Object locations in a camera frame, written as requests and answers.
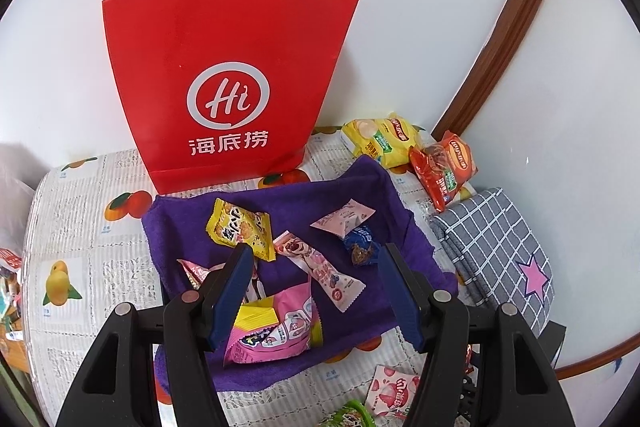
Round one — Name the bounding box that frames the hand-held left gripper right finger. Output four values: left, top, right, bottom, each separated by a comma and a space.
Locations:
377, 243, 578, 427

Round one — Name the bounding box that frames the pink cartoon snack packet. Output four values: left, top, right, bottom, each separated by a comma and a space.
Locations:
177, 258, 263, 305

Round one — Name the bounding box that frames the brown wooden baseboard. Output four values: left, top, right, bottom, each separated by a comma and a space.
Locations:
555, 352, 623, 380

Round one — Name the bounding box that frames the white plastic sheet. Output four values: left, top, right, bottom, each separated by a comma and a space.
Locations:
0, 142, 36, 253

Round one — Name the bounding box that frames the red chips bag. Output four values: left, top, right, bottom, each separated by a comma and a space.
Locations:
408, 130, 477, 214

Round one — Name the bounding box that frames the pink white strawberry snack packet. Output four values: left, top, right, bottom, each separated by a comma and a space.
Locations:
364, 364, 421, 419

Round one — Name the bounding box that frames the yellow cartoon snack packet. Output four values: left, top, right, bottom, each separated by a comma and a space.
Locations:
206, 198, 275, 262

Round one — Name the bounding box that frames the large pink snack bag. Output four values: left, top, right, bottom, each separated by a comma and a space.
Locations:
223, 281, 325, 367

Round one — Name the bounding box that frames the fruit print tablecloth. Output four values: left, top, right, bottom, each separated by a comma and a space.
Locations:
21, 126, 481, 427

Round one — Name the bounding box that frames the purple towel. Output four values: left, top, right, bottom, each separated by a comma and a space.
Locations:
141, 155, 458, 392

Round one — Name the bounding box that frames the long pink bear snack packet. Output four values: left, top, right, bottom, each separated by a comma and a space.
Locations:
272, 231, 367, 312

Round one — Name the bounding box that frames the grey checked cloth pink star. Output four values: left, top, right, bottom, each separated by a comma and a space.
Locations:
430, 188, 557, 343

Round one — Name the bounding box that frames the green snack packet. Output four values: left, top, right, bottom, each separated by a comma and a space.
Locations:
315, 399, 376, 427

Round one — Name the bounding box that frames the yellow chips bag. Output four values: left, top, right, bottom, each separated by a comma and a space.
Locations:
341, 114, 426, 170

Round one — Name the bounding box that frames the brown wooden door frame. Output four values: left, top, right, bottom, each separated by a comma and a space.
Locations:
431, 0, 566, 150

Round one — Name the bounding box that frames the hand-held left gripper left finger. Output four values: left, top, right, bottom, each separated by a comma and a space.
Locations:
55, 243, 256, 427

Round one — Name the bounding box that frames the red white box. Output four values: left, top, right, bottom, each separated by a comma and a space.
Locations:
0, 248, 23, 273

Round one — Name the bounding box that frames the blue snack packet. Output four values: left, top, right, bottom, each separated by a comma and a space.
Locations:
343, 227, 381, 267

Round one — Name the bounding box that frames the yellow ridged snack packet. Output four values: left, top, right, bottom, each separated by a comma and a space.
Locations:
235, 298, 280, 332

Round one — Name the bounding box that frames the small pale pink snack packet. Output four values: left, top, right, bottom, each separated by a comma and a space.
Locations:
310, 198, 376, 239

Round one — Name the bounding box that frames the red paper bag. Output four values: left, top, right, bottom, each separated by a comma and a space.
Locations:
101, 0, 360, 196

